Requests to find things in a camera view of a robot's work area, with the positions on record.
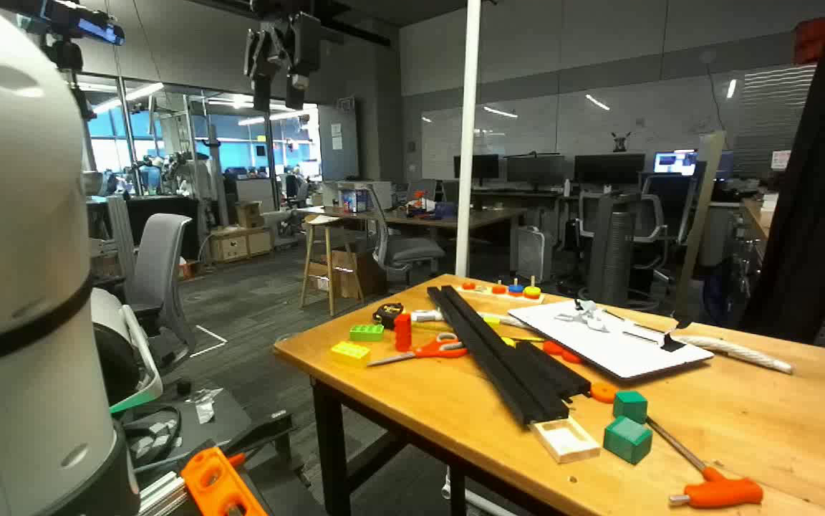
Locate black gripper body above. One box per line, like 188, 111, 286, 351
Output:
242, 12, 319, 90

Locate short black rail piece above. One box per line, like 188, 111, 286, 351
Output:
514, 342, 590, 399

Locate green block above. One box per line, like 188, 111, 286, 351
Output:
603, 417, 652, 464
612, 391, 646, 425

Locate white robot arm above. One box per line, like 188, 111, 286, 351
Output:
0, 15, 284, 516

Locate wooden stool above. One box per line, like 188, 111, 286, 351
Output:
301, 216, 348, 309

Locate white vertical pole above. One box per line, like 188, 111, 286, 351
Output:
455, 0, 480, 276

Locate grey office chair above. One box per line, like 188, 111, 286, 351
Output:
125, 213, 198, 362

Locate green lego brick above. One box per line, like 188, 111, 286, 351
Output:
348, 325, 384, 342

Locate red cylinder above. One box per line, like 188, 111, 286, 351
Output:
394, 313, 411, 353

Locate yellow lego brick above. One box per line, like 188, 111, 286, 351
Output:
329, 342, 370, 365

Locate computer monitor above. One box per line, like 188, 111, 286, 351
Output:
652, 148, 699, 177

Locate orange tool on cart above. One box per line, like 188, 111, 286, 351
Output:
183, 448, 268, 516

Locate white clipboard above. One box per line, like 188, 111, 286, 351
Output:
513, 302, 709, 382

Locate white slotted tray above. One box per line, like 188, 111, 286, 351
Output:
531, 419, 599, 461

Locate white marker pen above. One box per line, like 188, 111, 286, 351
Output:
680, 335, 794, 376

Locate orange handled scissors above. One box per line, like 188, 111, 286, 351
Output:
370, 332, 467, 366

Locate long black rail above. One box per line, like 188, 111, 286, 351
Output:
427, 286, 569, 428

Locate orange handled T wrench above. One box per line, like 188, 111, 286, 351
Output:
646, 419, 763, 511

